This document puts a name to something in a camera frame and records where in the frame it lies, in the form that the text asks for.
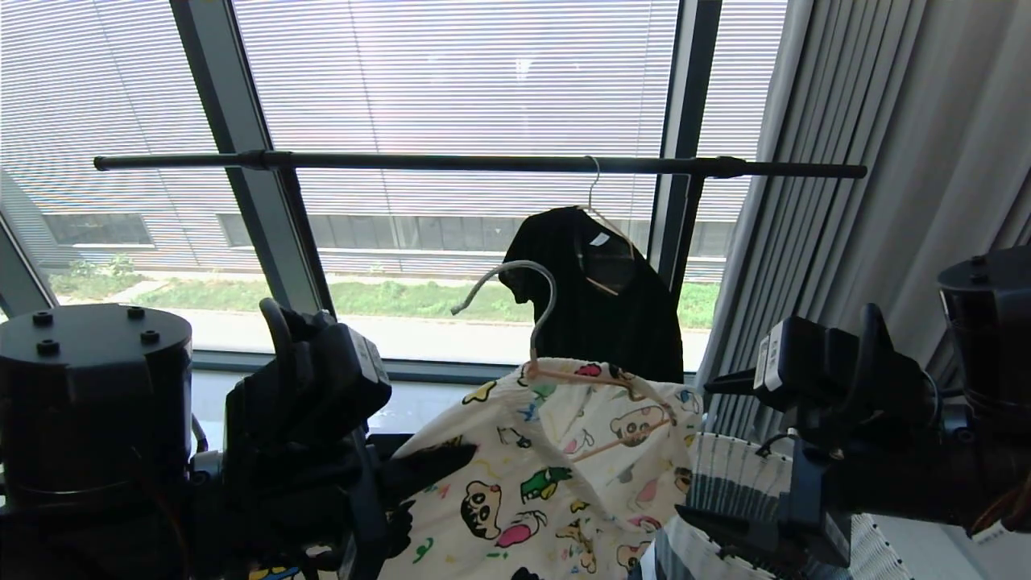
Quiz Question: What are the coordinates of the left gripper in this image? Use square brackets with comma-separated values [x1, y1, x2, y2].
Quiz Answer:
[197, 431, 478, 580]

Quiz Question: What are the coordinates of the black clothes rack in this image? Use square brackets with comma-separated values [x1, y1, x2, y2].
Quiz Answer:
[94, 149, 869, 323]

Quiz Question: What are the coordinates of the white laundry basket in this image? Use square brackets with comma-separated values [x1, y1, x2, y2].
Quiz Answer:
[640, 433, 915, 580]

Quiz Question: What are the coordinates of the black garment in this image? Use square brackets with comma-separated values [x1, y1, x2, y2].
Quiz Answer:
[499, 205, 685, 383]

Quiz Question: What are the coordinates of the window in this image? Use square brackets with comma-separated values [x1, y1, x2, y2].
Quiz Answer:
[0, 0, 790, 383]

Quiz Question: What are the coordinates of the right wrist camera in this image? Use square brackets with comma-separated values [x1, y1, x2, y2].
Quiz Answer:
[753, 302, 939, 436]

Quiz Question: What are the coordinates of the grey curtain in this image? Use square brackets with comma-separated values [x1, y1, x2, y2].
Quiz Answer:
[697, 0, 1031, 452]

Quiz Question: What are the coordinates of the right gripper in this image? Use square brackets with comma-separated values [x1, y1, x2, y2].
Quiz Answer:
[675, 369, 967, 565]

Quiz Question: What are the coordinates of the pink clothes hanger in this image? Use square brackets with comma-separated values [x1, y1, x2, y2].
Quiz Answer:
[576, 155, 637, 297]
[451, 259, 681, 464]

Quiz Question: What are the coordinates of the cream printed garment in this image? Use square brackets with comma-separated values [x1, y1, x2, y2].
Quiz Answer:
[248, 357, 706, 580]

